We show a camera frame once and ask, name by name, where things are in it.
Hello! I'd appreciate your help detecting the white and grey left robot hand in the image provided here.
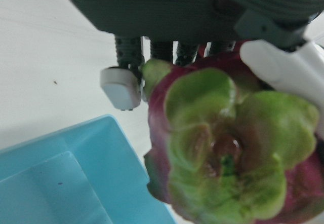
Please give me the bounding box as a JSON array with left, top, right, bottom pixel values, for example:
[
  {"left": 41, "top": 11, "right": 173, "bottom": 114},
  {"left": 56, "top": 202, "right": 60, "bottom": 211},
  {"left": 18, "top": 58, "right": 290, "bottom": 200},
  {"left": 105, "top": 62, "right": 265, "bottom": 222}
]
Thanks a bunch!
[{"left": 54, "top": 0, "right": 324, "bottom": 111}]

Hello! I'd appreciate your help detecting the pink dragon fruit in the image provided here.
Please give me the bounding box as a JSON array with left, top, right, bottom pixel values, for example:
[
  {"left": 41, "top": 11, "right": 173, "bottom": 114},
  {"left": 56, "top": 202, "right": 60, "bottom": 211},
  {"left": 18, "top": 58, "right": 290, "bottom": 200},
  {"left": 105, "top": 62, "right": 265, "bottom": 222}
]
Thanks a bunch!
[{"left": 140, "top": 40, "right": 324, "bottom": 224}]

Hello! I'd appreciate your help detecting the light blue plastic bin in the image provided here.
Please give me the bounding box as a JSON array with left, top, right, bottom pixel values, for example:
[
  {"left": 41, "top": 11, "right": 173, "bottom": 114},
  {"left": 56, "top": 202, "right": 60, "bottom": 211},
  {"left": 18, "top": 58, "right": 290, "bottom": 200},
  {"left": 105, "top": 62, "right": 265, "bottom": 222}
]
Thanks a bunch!
[{"left": 0, "top": 114, "right": 176, "bottom": 224}]

